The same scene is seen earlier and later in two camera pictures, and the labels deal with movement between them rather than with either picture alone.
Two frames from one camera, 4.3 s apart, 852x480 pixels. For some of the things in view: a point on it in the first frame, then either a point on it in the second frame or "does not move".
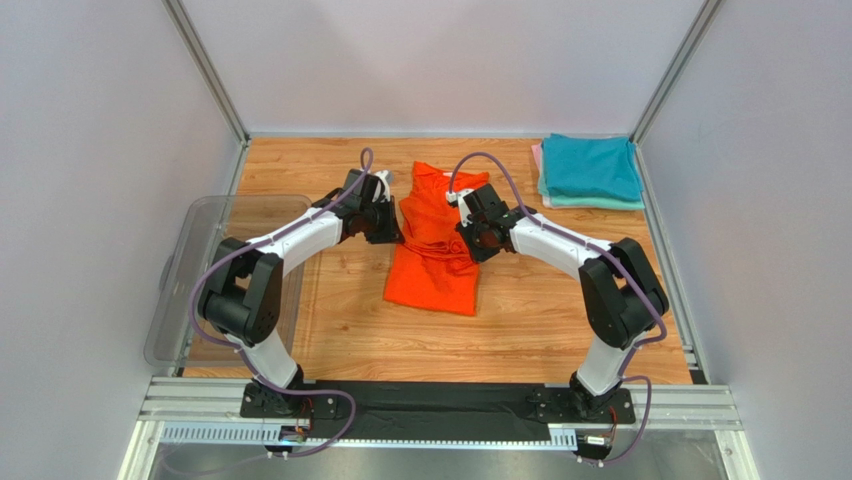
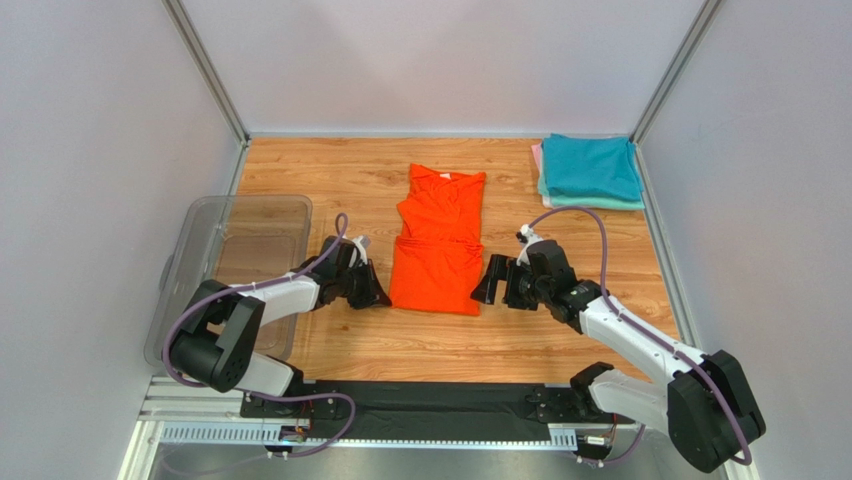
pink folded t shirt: [537, 151] does not move
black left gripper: [392, 232] → [373, 293]
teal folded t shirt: [596, 167] does not move
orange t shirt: [430, 266] does not move
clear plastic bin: [174, 338] does not move
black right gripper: [467, 235] → [506, 282]
